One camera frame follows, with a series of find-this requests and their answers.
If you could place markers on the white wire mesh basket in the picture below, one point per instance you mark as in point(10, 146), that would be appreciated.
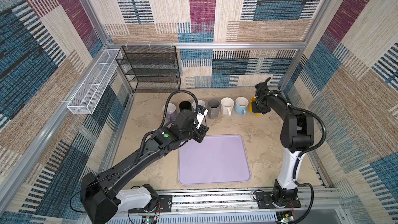
point(89, 93)

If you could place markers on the lavender purple mug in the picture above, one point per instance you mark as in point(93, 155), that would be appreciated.
point(171, 112)

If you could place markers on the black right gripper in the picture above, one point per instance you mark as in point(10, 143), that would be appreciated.
point(255, 110)

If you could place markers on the yellow mug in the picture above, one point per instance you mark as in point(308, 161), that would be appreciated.
point(251, 106)

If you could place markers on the black wire mesh shelf rack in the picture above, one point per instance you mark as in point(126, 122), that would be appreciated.
point(150, 68)

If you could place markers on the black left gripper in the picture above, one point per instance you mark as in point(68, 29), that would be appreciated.
point(201, 131)

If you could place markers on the lavender silicone tray mat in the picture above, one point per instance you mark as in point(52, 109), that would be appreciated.
point(218, 159)

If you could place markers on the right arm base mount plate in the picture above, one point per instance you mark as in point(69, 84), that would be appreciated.
point(265, 200)

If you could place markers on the aluminium front rail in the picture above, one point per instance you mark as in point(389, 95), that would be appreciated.
point(237, 206)

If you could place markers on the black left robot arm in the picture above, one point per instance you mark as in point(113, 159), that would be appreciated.
point(102, 195)

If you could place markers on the teal blue patterned mug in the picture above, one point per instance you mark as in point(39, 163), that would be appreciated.
point(199, 103)

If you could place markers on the grey mug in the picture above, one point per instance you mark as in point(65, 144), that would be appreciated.
point(213, 108)

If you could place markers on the white mug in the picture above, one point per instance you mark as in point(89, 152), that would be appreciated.
point(227, 105)

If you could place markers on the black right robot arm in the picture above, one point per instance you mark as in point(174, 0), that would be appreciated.
point(297, 135)

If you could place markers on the light blue mug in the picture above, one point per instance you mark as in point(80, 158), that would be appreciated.
point(241, 105)

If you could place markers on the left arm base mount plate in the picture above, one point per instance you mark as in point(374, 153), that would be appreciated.
point(162, 204)

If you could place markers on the black mug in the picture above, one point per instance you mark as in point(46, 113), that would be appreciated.
point(185, 105)

